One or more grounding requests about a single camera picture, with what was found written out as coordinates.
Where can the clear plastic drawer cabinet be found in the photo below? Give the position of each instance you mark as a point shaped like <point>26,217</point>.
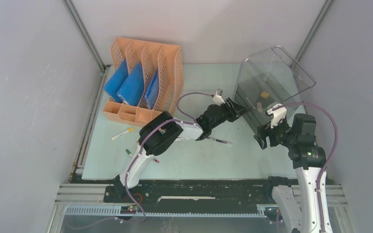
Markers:
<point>275,71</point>

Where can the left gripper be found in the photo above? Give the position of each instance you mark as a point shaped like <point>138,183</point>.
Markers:
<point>233,114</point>

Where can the tan eraser stick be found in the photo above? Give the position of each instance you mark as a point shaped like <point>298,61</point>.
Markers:
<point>259,107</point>

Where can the orange plastic file organizer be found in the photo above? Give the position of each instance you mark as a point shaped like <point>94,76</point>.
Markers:
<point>163,60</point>

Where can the clear purple pen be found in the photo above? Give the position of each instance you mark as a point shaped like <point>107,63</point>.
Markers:
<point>220,141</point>

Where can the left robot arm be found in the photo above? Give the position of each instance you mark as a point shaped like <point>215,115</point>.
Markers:
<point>160,133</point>

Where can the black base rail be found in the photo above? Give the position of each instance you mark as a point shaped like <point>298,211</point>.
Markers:
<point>220,197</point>

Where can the white marker right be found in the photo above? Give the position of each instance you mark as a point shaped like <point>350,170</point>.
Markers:
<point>182,139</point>

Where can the blue folder front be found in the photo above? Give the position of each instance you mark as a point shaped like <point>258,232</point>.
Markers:
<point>116,81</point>

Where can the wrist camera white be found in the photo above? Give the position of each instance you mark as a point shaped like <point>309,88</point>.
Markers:
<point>217,97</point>
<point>276,112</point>

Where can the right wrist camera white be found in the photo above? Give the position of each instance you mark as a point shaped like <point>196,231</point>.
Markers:
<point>276,112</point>

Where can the green cap marker lower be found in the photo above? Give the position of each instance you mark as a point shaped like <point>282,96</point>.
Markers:
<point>129,153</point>

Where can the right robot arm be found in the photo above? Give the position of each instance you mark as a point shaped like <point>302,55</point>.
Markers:
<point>311,215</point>

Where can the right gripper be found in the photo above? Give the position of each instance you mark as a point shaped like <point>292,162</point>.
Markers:
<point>265,130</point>

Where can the small cork block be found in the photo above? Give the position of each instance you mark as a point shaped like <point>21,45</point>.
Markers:
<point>264,95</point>

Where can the blue folder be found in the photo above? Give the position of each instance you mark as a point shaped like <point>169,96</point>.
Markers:
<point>116,81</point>
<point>152,91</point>
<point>132,89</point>

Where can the yellow cap marker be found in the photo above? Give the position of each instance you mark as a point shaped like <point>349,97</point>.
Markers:
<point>122,133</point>

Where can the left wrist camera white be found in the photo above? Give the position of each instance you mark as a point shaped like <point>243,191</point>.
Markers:
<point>217,97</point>

